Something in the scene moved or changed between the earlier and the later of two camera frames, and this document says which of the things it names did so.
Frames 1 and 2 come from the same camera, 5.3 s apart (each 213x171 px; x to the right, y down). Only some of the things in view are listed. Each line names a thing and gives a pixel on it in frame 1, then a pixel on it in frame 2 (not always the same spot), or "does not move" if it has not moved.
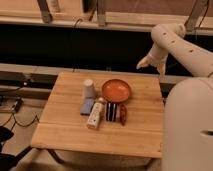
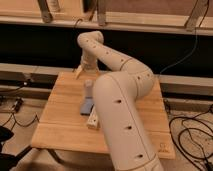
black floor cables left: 18,105 does not move
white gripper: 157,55 to 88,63
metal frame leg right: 196,15 does not move
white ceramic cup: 89,91 does not move
